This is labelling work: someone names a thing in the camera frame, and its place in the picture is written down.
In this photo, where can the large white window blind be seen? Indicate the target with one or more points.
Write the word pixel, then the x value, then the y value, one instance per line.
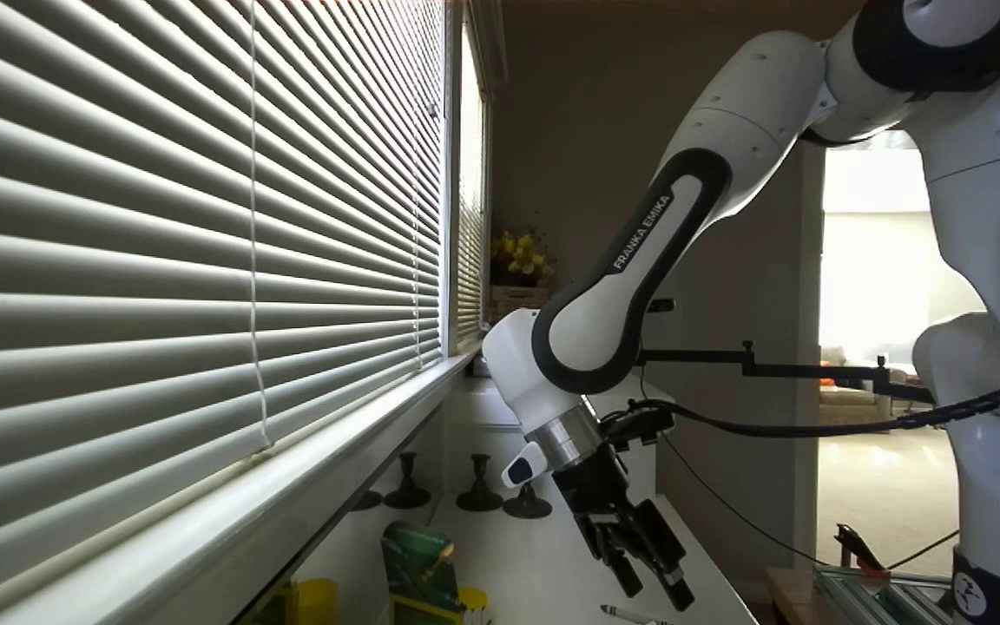
pixel 174 254

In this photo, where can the white crayon with black ends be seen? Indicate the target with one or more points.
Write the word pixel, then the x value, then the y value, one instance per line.
pixel 628 614

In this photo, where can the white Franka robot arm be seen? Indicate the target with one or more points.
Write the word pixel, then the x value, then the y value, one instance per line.
pixel 755 175

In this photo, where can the yellow plastic cup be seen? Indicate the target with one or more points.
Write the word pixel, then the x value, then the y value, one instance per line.
pixel 309 607

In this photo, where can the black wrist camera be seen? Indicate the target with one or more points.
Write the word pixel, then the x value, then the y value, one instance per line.
pixel 639 422

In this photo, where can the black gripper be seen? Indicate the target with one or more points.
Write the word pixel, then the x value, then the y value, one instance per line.
pixel 606 489

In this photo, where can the black suction cup mount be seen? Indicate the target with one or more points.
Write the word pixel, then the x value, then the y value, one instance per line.
pixel 408 486
pixel 480 489
pixel 529 505

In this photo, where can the yellow green crayon box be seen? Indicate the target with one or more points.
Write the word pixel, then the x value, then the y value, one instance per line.
pixel 419 560

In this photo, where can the green book stack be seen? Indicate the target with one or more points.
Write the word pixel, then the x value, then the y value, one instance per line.
pixel 882 599

